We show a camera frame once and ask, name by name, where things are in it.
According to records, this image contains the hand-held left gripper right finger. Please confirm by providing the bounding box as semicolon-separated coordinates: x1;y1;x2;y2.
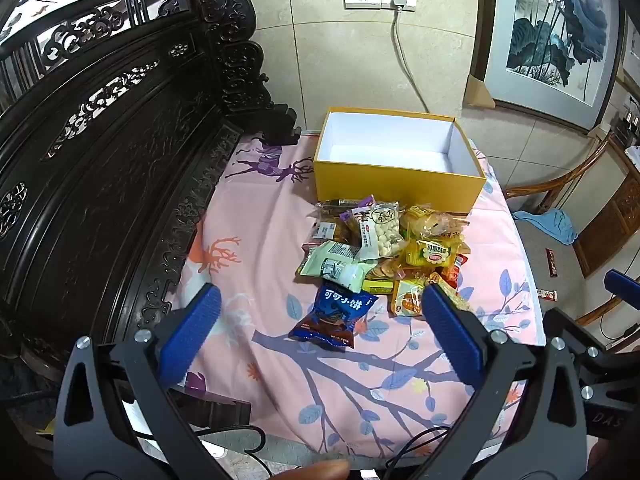
410;282;588;480

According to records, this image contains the framed lotus painting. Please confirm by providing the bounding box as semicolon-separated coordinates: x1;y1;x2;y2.
470;0;626;133

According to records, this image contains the yellow packet with red label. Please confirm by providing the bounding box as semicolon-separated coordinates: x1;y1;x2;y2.
402;239;463;268

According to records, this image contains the orange snack packet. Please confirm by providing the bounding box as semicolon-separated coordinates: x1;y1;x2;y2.
390;279;426;317

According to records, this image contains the red snack packet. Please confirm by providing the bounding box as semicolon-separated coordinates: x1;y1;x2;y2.
440;254;471;288

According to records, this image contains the yellow cardboard box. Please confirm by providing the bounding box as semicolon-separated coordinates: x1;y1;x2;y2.
312;106;487;211

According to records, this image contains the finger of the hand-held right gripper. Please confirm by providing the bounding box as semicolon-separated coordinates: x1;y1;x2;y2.
542;307;640;401
602;269;640;311

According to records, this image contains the yellow bread packet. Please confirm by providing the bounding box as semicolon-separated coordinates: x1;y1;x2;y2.
400;205;471;241

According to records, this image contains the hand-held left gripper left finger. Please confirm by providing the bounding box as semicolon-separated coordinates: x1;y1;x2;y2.
52;282;261;480

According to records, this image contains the person's left hand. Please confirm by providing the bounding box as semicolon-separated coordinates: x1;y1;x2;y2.
280;460;351;480

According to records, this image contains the black cable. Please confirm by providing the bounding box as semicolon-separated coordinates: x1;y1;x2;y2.
385;425;451;471
200;425;266;453

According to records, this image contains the blue cookie packet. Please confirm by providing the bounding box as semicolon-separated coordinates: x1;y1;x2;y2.
288;282;379;351

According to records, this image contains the clear packet of round crackers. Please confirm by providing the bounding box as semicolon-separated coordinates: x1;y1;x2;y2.
365;257;401;281

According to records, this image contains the white brown strip packet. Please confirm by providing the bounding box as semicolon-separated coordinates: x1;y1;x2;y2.
351;195;378;261

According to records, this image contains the pink printed blanket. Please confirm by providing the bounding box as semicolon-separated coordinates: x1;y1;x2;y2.
167;132;546;461

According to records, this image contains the clear packet of brown pastries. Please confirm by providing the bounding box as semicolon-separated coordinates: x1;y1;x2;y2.
310;200;361;246

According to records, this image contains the clear packet of white beans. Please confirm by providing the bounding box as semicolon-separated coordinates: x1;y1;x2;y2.
372;201;407;258

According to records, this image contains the wooden chair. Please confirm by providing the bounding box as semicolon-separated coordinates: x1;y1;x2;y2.
505;132;613;216
570;145;640;281

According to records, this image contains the blue cloth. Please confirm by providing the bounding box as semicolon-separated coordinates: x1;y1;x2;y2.
512;208;579;246

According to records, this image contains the pale green white snack packet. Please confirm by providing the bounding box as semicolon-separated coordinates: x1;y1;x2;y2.
322;257;368;292

